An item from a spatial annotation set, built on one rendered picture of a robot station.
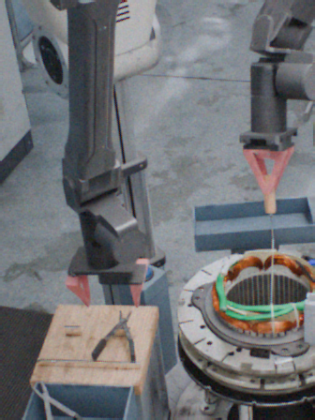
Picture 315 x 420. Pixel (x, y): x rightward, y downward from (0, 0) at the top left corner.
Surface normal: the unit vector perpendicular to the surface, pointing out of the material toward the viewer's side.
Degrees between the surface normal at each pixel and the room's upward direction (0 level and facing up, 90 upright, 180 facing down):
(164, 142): 0
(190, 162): 0
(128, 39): 90
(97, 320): 0
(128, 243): 91
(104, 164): 108
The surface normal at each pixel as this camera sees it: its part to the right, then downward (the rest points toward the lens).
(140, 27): 0.57, 0.43
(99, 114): 0.57, 0.66
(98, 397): -0.13, 0.58
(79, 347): -0.09, -0.82
